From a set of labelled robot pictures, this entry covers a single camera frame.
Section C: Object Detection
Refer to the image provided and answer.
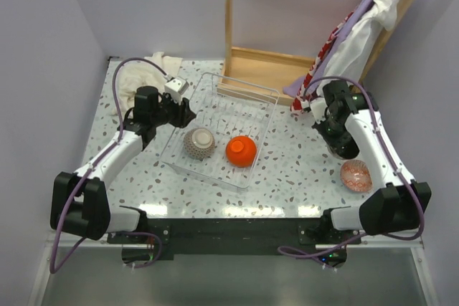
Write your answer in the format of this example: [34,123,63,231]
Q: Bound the red white patterned bowl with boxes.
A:
[340,159,372,193]

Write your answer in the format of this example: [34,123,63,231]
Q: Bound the brown patterned bowl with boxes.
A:
[184,128,215,160]

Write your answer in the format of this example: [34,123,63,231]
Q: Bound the white wire dish rack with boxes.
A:
[161,72,280,191]

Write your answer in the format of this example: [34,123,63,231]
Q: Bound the orange bowl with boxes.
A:
[225,135,257,168]

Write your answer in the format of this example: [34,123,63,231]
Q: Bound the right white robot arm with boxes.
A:
[312,77,432,244]

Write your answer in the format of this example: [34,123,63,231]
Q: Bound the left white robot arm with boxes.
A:
[50,79,196,243]

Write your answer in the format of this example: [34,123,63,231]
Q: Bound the cream crumpled cloth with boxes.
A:
[116,52,183,115]

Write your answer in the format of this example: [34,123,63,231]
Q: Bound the red white patterned cloth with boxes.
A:
[283,11,354,115]

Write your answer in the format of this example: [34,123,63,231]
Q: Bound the lilac cloth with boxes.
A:
[283,0,388,99]

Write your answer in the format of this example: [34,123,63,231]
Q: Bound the white hanging cloth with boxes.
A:
[323,0,399,82]

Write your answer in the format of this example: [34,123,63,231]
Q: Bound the wooden tray stand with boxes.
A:
[216,0,414,105]

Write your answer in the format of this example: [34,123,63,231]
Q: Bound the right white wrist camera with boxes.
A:
[301,97,327,122]

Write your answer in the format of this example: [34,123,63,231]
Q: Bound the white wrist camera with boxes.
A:
[164,77,189,103]
[301,97,327,122]

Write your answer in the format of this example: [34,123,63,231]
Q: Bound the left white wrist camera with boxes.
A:
[164,77,189,103]

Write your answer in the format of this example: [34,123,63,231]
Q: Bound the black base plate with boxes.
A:
[108,218,358,264]

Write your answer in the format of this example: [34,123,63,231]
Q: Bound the aluminium rail frame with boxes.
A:
[28,235,440,305]

